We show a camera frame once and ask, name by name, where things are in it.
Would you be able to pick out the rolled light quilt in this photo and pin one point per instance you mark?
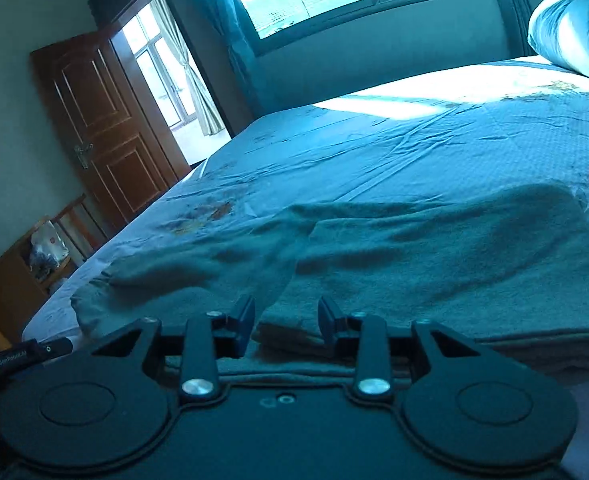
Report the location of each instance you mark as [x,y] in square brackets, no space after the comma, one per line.
[574,30]

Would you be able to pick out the white plastic bag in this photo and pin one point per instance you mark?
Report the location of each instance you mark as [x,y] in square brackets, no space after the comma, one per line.
[49,250]

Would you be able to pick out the brown wooden door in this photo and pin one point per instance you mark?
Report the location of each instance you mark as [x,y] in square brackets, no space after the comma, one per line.
[104,125]

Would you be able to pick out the blue curtain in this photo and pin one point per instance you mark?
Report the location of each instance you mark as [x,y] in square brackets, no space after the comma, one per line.
[234,35]
[517,5]

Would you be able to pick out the hallway window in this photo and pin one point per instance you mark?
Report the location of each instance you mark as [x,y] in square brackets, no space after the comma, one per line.
[149,55]

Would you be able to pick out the grey-green pants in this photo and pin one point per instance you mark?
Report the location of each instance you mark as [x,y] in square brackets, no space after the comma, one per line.
[424,270]

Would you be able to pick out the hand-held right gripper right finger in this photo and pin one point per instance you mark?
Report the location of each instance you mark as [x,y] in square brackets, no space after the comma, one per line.
[324,320]

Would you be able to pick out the pale hallway curtain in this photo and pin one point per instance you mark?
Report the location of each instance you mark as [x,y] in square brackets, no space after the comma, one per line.
[194,85]

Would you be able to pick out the wooden cabinet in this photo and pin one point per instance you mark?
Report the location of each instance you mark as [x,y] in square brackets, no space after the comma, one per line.
[4,290]

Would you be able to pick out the small wooden chair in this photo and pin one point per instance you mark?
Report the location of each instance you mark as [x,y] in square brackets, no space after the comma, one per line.
[69,207]

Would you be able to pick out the bed with floral sheet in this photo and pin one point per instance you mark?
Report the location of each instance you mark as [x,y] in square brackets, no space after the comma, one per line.
[424,135]

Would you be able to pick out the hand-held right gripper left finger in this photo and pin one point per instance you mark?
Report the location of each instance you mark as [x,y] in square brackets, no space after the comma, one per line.
[247,320]

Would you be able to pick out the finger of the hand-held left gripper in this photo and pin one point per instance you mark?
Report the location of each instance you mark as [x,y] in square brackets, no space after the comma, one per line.
[57,348]

